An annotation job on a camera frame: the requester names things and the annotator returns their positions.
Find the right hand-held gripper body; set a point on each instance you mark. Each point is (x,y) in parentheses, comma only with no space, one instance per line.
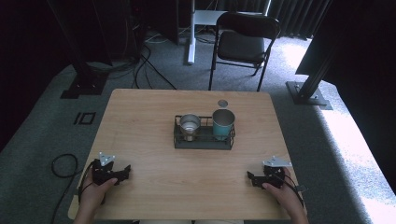
(274,175)

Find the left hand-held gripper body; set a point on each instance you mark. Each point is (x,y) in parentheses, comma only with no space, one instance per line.
(104,172)

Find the teal metal cup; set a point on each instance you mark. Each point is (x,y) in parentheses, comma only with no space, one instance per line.
(223,124)

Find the silver metal cup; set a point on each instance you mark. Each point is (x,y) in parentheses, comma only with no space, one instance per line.
(190,126)

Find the person's right hand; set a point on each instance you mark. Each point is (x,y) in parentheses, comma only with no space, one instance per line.
(281,194)

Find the person's left hand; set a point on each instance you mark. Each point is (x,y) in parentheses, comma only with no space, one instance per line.
(93,193)

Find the grey round table cap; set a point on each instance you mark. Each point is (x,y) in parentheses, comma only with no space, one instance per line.
(222,103)

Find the black metal stand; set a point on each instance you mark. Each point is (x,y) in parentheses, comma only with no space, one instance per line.
(84,81)
(306,93)

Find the black folding chair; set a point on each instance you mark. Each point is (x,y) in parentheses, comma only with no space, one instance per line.
(241,46)

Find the dark cabinet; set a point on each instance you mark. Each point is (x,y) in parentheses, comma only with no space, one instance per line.
(155,18)

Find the black panel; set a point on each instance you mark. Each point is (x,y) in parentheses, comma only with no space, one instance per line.
(358,37)

